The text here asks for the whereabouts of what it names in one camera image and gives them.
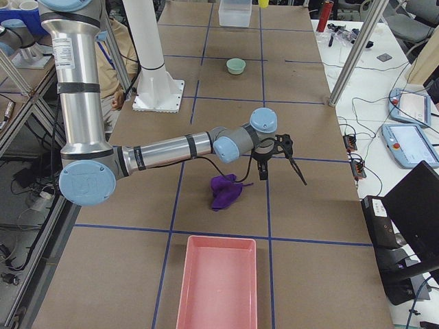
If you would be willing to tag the upper blue teach pendant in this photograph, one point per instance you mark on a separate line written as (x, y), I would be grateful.
(410, 106)

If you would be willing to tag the clear plastic box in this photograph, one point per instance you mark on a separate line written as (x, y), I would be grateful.
(235, 13)

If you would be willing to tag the black monitor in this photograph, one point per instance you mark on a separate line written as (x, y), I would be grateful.
(412, 205)

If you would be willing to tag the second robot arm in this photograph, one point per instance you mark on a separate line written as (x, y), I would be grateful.
(18, 43)

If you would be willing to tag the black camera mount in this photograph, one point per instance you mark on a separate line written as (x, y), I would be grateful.
(284, 145)

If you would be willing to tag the pink plastic tray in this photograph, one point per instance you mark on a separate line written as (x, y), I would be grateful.
(219, 283)

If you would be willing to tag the purple cloth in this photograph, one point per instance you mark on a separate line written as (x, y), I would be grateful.
(226, 190)

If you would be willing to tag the lower blue teach pendant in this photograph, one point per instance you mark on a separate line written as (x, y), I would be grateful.
(409, 145)

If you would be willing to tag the blue teach pendant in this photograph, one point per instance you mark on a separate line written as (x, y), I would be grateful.
(410, 106)
(409, 145)

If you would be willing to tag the person in beige clothes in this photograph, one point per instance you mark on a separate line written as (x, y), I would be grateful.
(112, 94)

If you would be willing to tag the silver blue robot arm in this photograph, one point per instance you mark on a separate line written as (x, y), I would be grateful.
(91, 165)

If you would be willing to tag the aluminium frame post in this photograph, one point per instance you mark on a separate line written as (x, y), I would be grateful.
(376, 10)

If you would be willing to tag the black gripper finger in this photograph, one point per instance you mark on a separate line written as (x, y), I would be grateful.
(263, 170)

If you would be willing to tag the yellow plastic cup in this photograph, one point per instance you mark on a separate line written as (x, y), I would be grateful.
(263, 3)

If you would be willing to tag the upper orange connector block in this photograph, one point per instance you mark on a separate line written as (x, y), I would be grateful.
(350, 143)

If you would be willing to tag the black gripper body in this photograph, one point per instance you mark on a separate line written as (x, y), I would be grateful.
(261, 157)

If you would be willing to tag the lower orange connector block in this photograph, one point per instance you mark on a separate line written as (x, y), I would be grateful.
(357, 168)

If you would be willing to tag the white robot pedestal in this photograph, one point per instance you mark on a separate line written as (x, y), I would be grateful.
(157, 90)

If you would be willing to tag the orange connector block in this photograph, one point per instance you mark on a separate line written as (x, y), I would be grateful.
(357, 168)
(350, 143)

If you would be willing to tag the mint green bowl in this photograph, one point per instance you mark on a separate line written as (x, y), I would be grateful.
(235, 66)

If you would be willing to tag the red cylinder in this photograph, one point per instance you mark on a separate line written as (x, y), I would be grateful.
(325, 13)

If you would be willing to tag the black box device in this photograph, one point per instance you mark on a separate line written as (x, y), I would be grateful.
(379, 225)

